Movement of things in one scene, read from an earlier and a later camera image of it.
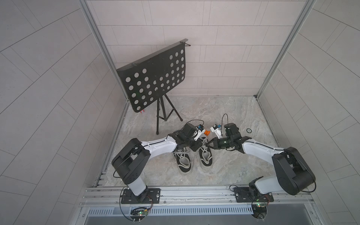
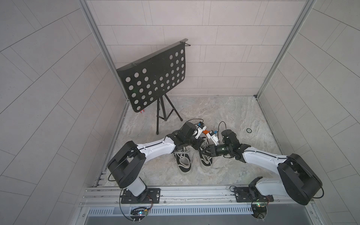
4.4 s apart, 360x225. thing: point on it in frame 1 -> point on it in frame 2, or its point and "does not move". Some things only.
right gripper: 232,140 -> 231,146
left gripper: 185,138 does not move
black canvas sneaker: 183,157 does not move
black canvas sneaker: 205,155 does not move
